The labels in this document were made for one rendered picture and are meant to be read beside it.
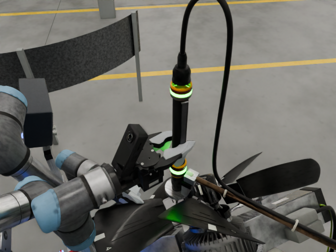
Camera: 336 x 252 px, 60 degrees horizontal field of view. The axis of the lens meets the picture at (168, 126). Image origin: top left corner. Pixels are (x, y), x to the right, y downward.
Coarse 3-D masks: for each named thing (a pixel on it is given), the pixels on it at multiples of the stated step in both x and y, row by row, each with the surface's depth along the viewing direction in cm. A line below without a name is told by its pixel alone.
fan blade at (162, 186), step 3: (165, 180) 125; (162, 183) 124; (159, 186) 124; (162, 186) 121; (156, 189) 124; (159, 189) 121; (162, 189) 118; (156, 192) 121; (159, 192) 118; (162, 192) 115; (156, 195) 118; (159, 195) 116; (162, 195) 114; (165, 195) 112; (150, 198) 121; (153, 198) 119; (162, 198) 112
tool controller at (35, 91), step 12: (24, 84) 126; (36, 84) 128; (36, 96) 122; (48, 96) 124; (36, 108) 116; (48, 108) 118; (24, 120) 114; (36, 120) 116; (48, 120) 119; (24, 132) 118; (36, 132) 120; (48, 132) 123; (36, 144) 124; (48, 144) 127
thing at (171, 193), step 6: (198, 174) 74; (168, 180) 83; (186, 180) 74; (192, 180) 73; (168, 186) 82; (186, 186) 75; (168, 192) 80; (174, 192) 80; (180, 192) 80; (186, 192) 78; (174, 198) 80; (180, 198) 80
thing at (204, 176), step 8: (200, 176) 98; (208, 176) 95; (200, 184) 88; (216, 184) 91; (192, 192) 88; (208, 192) 88; (216, 192) 89; (208, 200) 88; (216, 200) 89; (216, 208) 90; (224, 208) 90; (224, 216) 87
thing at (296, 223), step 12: (192, 0) 45; (228, 12) 43; (228, 24) 44; (180, 36) 50; (228, 36) 45; (180, 48) 51; (228, 48) 46; (228, 60) 48; (228, 72) 49; (216, 132) 59; (216, 144) 62; (216, 168) 68
